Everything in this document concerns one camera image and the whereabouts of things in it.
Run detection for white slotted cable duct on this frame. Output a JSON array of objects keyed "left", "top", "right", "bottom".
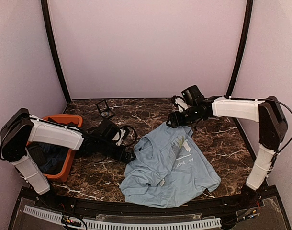
[{"left": 23, "top": 205, "right": 222, "bottom": 230}]

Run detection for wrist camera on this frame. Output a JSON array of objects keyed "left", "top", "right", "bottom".
[
  {"left": 112, "top": 128, "right": 129, "bottom": 146},
  {"left": 172, "top": 96, "right": 188, "bottom": 113}
]

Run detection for orange plastic bin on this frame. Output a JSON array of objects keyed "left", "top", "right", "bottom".
[{"left": 43, "top": 114, "right": 83, "bottom": 182}]

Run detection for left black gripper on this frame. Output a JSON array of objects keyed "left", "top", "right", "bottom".
[{"left": 98, "top": 139, "right": 136, "bottom": 164}]

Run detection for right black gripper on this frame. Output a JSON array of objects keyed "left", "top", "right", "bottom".
[{"left": 167, "top": 104, "right": 202, "bottom": 127}]

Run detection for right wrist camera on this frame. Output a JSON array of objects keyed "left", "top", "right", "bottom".
[{"left": 172, "top": 96, "right": 188, "bottom": 113}]

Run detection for dark clothes in bin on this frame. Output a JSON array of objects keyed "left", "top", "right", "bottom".
[{"left": 28, "top": 121, "right": 76, "bottom": 174}]

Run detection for black right frame post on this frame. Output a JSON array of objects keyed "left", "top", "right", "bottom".
[{"left": 226, "top": 0, "right": 254, "bottom": 97}]

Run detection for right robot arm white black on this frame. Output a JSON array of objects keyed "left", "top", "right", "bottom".
[{"left": 167, "top": 85, "right": 288, "bottom": 208}]

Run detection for light blue printed t-shirt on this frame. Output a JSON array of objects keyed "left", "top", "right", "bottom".
[{"left": 120, "top": 123, "right": 221, "bottom": 208}]

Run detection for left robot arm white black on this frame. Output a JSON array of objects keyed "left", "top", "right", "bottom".
[{"left": 0, "top": 108, "right": 136, "bottom": 209}]

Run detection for black front table rail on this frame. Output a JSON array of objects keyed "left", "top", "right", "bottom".
[{"left": 17, "top": 186, "right": 277, "bottom": 221}]

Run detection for black left frame post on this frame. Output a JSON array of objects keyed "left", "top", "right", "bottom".
[{"left": 41, "top": 0, "right": 72, "bottom": 104}]

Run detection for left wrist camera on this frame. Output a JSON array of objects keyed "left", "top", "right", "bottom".
[{"left": 112, "top": 128, "right": 129, "bottom": 146}]

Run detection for black frame post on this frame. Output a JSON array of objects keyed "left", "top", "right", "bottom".
[
  {"left": 41, "top": 0, "right": 72, "bottom": 104},
  {"left": 226, "top": 0, "right": 254, "bottom": 97}
]

